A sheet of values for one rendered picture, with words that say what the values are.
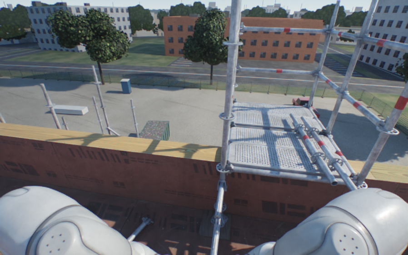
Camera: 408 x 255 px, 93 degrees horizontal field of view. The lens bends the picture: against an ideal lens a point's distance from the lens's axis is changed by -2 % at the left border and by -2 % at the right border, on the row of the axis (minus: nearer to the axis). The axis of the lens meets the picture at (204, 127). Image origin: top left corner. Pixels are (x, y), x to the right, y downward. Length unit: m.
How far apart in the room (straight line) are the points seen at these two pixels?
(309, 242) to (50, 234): 0.44
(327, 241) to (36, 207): 0.55
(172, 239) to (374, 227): 1.88
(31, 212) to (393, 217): 0.72
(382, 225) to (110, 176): 2.31
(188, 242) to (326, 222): 1.83
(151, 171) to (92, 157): 0.66
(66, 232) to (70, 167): 2.33
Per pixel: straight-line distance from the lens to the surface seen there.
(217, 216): 1.64
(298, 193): 2.15
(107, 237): 0.47
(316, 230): 0.44
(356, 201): 0.55
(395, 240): 0.57
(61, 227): 0.44
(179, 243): 2.18
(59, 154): 2.71
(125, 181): 2.43
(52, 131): 2.87
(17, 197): 0.59
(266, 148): 2.03
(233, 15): 1.31
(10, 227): 0.56
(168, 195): 2.34
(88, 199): 2.79
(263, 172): 1.76
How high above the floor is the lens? 1.89
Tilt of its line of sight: 30 degrees down
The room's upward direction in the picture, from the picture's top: 1 degrees clockwise
